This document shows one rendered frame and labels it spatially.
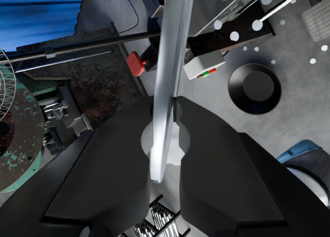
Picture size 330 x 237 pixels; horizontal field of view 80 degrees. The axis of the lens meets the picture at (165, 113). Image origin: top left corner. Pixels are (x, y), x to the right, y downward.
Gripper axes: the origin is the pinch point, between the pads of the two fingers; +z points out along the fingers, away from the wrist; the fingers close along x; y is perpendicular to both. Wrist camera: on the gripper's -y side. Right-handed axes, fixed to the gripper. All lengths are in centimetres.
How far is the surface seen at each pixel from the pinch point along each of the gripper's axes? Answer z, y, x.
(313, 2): 73, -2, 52
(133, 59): 50, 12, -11
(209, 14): 29.2, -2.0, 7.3
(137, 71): 49, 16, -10
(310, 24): 71, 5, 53
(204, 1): 30.3, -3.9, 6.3
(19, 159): 75, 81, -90
